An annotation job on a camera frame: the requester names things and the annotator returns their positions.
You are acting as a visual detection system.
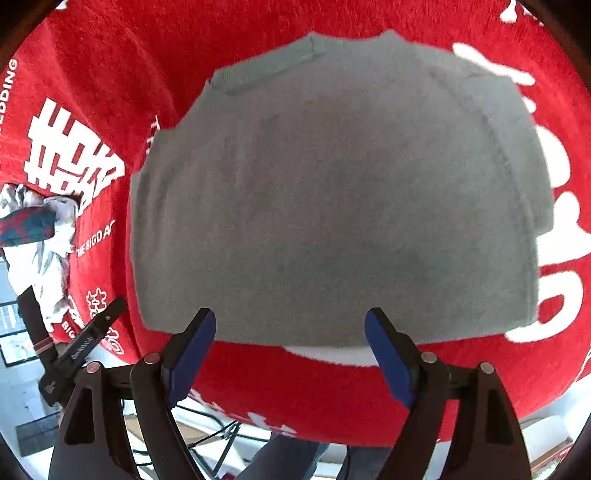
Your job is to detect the red blanket white characters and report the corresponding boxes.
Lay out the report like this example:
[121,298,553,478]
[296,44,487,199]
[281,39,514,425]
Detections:
[0,0,591,448]

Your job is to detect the floral patterned clothes pile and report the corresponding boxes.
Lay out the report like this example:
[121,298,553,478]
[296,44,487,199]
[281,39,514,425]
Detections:
[1,183,78,332]

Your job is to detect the grey small shirt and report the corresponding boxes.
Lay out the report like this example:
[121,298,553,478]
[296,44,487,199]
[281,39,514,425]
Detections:
[130,32,554,347]

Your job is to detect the person's dark trousers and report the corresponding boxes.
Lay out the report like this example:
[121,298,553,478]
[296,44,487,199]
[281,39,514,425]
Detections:
[235,434,392,480]

